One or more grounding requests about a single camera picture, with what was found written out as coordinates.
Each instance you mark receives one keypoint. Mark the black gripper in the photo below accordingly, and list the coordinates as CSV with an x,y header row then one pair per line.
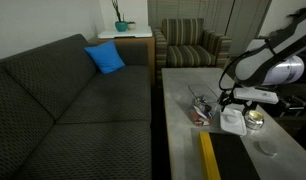
x,y
227,98

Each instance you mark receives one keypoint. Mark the white rectangular container lid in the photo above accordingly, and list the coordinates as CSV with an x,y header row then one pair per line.
x,y
233,125

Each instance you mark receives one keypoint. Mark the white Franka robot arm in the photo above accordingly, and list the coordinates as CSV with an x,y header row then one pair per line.
x,y
259,66

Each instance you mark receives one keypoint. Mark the clear container with capsules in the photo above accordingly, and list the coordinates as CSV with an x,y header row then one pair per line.
x,y
201,110

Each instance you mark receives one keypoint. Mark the round glass candle lid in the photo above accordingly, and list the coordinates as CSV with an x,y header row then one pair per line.
x,y
267,147

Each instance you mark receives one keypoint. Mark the lit candle in glass jar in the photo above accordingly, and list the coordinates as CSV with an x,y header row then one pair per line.
x,y
254,119

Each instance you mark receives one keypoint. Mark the black book with yellow spine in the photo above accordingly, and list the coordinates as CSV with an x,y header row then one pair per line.
x,y
233,160

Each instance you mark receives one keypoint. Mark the black box with silver band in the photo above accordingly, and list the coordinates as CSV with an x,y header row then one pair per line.
x,y
291,106

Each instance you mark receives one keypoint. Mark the striped armchair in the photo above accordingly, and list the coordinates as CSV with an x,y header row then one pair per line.
x,y
189,50

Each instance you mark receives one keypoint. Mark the wooden side table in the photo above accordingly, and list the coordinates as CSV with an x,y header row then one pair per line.
x,y
136,50

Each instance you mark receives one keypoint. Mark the white flat board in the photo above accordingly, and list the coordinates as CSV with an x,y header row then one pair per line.
x,y
126,33

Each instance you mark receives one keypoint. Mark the small white plant pot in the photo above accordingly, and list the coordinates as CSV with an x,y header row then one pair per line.
x,y
131,25

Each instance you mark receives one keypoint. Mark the blue cushion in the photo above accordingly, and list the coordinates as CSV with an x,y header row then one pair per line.
x,y
104,57

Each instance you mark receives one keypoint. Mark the plant in teal pot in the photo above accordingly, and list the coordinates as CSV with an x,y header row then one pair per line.
x,y
121,26

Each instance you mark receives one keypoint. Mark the dark grey fabric sofa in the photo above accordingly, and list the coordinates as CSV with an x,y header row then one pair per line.
x,y
76,110

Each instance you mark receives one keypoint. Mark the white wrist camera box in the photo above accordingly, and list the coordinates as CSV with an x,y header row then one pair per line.
x,y
256,95

